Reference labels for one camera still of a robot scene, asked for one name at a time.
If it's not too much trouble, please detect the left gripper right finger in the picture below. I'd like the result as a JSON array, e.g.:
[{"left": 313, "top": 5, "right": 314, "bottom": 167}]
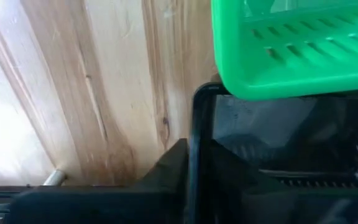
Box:
[{"left": 211, "top": 139, "right": 358, "bottom": 224}]

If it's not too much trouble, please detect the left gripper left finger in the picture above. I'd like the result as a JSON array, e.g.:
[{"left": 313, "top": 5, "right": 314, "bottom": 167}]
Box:
[{"left": 7, "top": 138, "right": 188, "bottom": 224}]

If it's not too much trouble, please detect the black plastic basket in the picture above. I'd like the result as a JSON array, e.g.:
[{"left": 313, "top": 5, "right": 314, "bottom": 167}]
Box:
[{"left": 186, "top": 82, "right": 358, "bottom": 224}]

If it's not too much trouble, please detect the green plastic basket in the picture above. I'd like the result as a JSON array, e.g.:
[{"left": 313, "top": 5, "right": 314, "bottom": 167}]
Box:
[{"left": 210, "top": 0, "right": 358, "bottom": 101}]

